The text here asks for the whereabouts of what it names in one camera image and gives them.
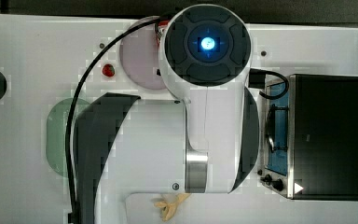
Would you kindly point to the peeled banana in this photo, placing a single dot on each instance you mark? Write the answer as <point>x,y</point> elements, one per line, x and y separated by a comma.
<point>169,204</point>

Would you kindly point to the black toaster oven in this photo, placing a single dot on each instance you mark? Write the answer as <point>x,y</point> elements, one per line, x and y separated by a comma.
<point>309,144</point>

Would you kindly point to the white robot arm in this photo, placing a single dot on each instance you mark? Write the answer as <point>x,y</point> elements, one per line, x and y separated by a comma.
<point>202,140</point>

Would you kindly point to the pink round plate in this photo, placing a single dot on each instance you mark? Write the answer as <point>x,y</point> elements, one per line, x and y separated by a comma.
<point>138,54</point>

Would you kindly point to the small red strawberry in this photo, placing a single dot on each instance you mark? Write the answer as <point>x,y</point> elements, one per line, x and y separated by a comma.
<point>108,70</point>

